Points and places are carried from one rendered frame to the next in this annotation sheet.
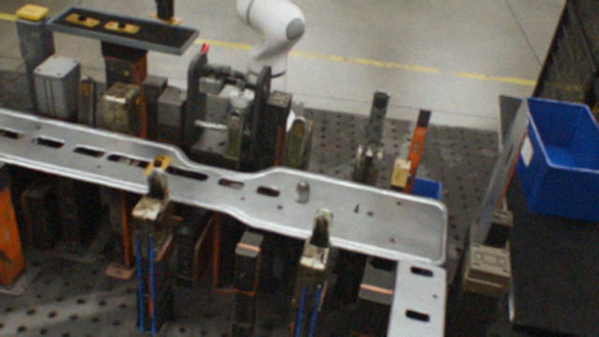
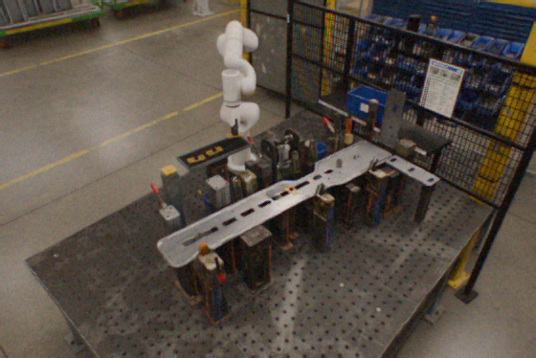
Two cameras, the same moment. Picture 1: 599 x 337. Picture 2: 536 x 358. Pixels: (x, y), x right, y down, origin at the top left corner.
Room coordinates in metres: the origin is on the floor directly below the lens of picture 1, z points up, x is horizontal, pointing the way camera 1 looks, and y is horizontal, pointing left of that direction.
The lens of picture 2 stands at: (0.15, 1.57, 2.29)
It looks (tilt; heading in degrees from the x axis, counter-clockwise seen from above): 36 degrees down; 314
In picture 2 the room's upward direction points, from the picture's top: 1 degrees counter-clockwise
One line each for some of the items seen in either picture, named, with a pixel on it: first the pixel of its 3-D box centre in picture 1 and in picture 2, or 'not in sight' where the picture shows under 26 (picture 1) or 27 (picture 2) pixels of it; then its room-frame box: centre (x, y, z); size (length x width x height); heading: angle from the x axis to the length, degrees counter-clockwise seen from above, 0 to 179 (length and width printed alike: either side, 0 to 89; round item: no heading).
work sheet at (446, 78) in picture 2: not in sight; (441, 87); (0.93, -0.68, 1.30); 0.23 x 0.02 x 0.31; 171
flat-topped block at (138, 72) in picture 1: (128, 106); (218, 187); (1.55, 0.49, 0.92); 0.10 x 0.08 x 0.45; 81
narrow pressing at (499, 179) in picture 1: (499, 177); (391, 118); (1.06, -0.40, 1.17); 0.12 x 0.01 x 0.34; 171
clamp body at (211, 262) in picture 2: not in sight; (213, 286); (1.09, 0.92, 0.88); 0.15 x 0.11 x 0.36; 171
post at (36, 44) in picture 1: (43, 89); (175, 207); (1.59, 0.75, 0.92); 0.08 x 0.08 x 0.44; 81
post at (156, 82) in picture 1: (156, 145); (252, 191); (1.41, 0.38, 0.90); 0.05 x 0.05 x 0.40; 81
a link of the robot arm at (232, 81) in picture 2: not in sight; (232, 84); (1.52, 0.37, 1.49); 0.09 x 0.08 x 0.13; 43
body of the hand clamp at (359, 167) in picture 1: (358, 209); (331, 163); (1.28, -0.17, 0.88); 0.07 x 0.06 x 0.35; 171
